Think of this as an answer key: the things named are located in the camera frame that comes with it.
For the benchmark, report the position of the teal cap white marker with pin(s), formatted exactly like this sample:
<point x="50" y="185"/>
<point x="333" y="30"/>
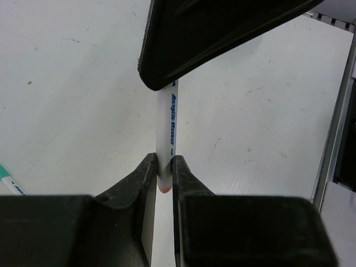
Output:
<point x="10" y="183"/>

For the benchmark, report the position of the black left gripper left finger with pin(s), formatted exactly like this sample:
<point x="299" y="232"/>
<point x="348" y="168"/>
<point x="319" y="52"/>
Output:
<point x="114" y="228"/>

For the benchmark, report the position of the pink cap white marker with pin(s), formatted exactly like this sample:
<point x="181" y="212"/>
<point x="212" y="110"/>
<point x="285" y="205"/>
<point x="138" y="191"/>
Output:
<point x="166" y="124"/>

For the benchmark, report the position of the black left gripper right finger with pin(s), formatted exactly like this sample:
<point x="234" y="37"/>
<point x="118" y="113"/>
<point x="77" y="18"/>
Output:
<point x="243" y="230"/>

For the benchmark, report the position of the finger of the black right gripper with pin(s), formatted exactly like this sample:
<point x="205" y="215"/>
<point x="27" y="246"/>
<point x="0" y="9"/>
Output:
<point x="181" y="35"/>

